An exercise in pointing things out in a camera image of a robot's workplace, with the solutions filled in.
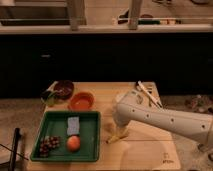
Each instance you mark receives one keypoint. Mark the blue sponge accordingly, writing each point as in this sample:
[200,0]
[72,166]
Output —
[73,126]

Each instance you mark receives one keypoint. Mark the green plastic tray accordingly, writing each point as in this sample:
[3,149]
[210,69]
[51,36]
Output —
[55,124]

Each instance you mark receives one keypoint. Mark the bunch of purple grapes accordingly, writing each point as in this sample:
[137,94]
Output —
[47,144]

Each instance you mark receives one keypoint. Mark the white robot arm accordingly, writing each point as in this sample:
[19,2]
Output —
[195,126]

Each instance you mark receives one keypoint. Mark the red orange bowl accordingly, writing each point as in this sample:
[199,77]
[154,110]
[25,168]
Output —
[82,101]

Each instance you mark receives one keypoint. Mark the black stand pole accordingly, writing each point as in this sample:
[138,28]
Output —
[15,141]

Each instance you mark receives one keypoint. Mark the orange fruit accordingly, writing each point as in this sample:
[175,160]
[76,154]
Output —
[73,143]

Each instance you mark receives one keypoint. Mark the dark maroon bowl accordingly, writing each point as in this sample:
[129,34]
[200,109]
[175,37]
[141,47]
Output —
[64,89]

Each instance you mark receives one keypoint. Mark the green corn vegetable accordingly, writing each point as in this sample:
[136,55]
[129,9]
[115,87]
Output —
[48,96]

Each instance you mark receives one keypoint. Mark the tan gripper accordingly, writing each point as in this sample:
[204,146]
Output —
[121,132]

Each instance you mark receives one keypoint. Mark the white knife tool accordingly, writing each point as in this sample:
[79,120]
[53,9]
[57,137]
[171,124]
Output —
[153,99]

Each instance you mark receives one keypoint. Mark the yellow banana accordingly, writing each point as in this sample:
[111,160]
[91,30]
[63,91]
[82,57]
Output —
[116,138]

